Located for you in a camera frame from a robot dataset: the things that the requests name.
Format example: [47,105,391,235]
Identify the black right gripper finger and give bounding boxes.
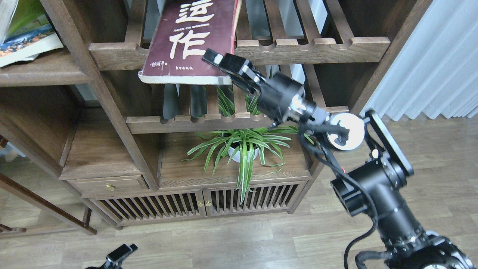
[230,75,260,96]
[202,48,262,83]

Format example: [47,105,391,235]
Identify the brass drawer knob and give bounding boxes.
[105,183,115,191]

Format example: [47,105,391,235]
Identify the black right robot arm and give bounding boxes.
[202,49,476,269]

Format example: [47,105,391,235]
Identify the colourful 300 paperback book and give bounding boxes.
[0,14,64,68]

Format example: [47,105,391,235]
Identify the white pleated curtain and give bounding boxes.
[360,0,478,121]

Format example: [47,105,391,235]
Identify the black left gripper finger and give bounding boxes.
[106,244,138,264]

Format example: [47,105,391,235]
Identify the white plant pot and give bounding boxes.
[227,142,259,163]

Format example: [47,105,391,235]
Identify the dark wooden bookshelf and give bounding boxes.
[1,0,431,229]

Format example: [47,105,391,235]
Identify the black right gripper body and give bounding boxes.
[252,72,318,126]

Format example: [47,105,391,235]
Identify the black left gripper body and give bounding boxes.
[86,262,122,269]

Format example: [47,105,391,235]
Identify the green spider plant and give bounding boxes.
[182,67,320,204]

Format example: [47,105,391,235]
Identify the maroon book white characters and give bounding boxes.
[138,0,241,85]

